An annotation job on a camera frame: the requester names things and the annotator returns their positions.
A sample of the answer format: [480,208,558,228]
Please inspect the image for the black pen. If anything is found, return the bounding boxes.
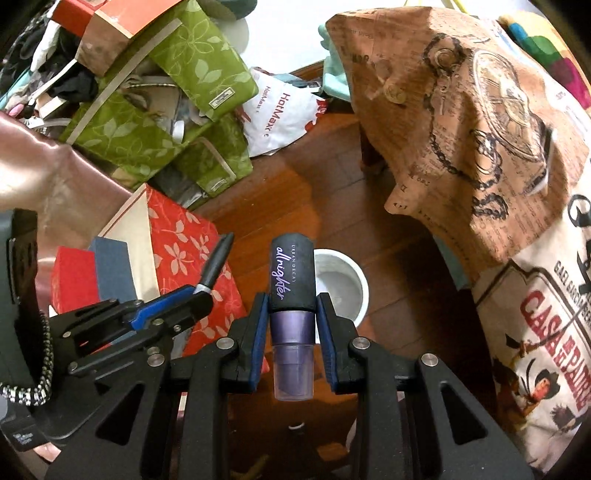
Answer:
[193,233,235,294]

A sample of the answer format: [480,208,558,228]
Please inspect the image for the red small box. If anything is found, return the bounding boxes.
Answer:
[50,246,99,314]

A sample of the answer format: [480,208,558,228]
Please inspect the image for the person's left hand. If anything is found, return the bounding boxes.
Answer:
[33,443,61,463]

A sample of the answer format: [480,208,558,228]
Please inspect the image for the colourful patchwork blanket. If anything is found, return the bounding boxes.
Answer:
[498,10,591,114]

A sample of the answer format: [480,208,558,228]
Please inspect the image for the white trash bin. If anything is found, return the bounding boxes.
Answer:
[315,249,370,328]

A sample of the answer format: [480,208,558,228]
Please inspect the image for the green leaf pattern bag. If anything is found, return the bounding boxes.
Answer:
[60,1,259,197]

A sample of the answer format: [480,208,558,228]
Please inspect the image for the white HotMaxx plastic bag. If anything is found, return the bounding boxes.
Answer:
[238,69,328,158]

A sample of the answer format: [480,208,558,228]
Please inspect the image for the orange cardboard box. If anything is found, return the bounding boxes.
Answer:
[51,0,179,77]

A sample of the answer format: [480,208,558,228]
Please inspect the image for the newspaper print bed sheet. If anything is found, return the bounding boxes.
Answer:
[327,6,590,479]

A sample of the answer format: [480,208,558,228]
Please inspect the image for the red floral gift bag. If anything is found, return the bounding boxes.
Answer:
[89,185,246,358]

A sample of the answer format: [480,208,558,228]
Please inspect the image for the purple black spray bottle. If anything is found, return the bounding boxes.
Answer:
[269,233,317,402]

